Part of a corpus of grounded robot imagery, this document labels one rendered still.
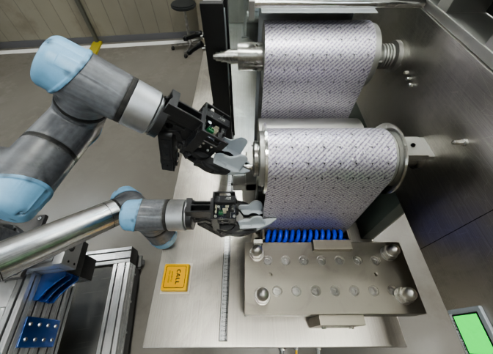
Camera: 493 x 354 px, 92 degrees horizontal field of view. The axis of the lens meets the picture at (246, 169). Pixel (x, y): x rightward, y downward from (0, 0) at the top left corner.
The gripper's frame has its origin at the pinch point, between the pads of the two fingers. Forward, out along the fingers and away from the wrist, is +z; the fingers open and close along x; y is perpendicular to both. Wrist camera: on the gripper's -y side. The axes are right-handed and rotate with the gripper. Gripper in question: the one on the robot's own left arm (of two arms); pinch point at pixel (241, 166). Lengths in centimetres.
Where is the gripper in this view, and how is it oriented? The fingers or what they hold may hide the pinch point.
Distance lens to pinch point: 50.7
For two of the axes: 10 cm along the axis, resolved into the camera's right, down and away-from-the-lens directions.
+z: 7.7, 3.8, 5.2
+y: 6.4, -4.6, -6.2
